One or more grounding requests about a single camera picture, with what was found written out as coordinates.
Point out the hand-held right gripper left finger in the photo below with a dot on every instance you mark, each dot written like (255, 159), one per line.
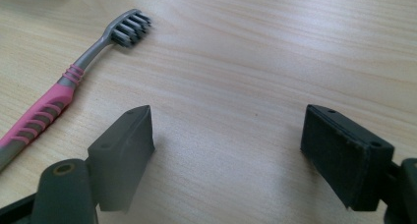
(121, 165)

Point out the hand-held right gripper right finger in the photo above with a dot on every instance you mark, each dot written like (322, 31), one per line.
(344, 158)

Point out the pink and grey toothbrush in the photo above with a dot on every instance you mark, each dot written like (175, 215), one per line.
(49, 111)

